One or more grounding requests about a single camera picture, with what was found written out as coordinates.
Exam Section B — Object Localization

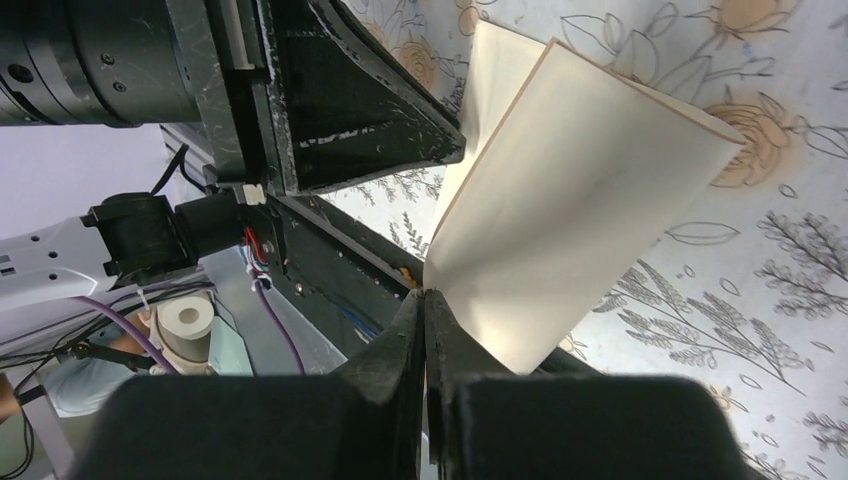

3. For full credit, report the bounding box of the white tape roll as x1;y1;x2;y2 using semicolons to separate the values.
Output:
151;293;215;372

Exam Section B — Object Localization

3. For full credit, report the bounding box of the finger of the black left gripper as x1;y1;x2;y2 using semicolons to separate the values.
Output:
257;1;466;196

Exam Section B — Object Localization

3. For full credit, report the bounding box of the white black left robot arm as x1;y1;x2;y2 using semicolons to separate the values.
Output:
1;1;465;310

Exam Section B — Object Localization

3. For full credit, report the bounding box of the floral patterned table mat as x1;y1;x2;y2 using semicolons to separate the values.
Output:
324;0;848;480

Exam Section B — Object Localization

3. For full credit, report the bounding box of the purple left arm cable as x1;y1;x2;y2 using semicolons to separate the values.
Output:
69;281;307;377

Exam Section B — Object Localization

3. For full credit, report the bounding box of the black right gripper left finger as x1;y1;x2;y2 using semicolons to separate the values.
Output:
70;290;424;479

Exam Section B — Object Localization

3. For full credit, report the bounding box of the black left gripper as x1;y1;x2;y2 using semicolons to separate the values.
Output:
1;1;274;185

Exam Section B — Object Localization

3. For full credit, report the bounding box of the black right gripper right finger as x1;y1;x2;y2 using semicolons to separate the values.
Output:
423;290;756;479

